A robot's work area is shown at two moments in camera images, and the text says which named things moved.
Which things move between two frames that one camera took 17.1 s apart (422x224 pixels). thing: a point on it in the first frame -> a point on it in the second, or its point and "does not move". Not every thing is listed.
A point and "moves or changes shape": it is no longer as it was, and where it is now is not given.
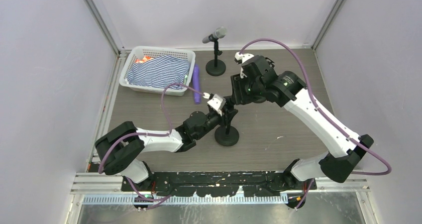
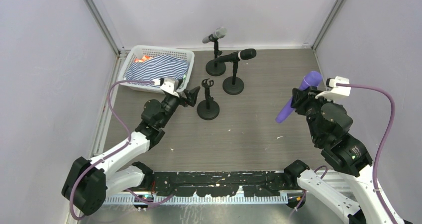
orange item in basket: x=145 y=59 does not move
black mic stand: x=227 y=136 moves or changes shape
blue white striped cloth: x=160 y=71 does not move
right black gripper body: x=236 y=88 -> x=300 y=99
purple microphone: x=196 y=84 -> x=312 y=78
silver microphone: x=220 y=33 does not move
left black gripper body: x=227 y=111 -> x=184 y=97
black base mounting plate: x=218 y=183 does not move
